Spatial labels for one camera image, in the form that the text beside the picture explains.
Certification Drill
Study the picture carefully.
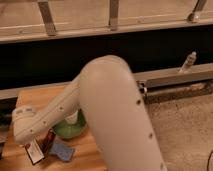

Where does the white red eraser box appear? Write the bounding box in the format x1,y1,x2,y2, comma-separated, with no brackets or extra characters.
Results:
25,139,45,165

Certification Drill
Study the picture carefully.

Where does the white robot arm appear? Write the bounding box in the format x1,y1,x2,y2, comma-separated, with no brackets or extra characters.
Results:
12,55,168,171

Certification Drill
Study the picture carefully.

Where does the green ceramic bowl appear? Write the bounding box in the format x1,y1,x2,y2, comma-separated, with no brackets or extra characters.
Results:
53,110,87,139

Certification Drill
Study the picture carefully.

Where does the wooden table board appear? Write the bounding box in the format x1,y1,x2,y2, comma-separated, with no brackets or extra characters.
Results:
0,86,106,171

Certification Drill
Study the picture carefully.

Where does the blue sponge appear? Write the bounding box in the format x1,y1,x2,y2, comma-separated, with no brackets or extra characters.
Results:
49,139,75,162

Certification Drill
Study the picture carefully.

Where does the dark red marker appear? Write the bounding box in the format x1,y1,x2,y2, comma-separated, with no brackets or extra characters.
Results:
42,129,55,153

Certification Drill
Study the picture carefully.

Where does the middle metal window strut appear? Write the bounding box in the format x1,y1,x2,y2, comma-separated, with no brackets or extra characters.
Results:
109,0,119,31

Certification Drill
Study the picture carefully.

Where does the metal window strut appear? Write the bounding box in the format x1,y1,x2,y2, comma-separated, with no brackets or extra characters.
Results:
37,0,56,36
187,0,207,23
109,0,119,31

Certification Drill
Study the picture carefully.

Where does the left metal window strut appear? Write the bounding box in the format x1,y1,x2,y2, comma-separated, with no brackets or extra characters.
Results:
37,0,56,36

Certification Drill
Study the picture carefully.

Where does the right metal window strut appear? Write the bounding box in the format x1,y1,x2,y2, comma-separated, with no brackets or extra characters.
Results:
187,0,207,23

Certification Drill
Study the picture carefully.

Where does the grey metal rail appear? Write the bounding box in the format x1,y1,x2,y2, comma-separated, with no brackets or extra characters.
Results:
134,63,213,104

